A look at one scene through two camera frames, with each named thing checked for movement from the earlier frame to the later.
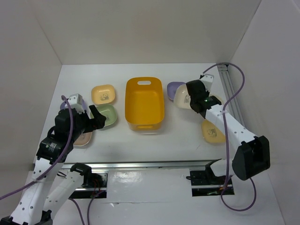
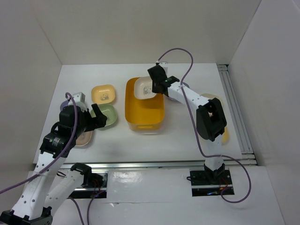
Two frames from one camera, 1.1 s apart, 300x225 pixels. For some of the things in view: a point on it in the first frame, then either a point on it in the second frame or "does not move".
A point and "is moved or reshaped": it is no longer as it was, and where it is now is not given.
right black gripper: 207,93 to 153,89
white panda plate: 182,97 is moved or reshaped
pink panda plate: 83,139 does not move
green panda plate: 108,110 does not move
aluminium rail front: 146,164 does not move
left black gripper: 98,122 does not move
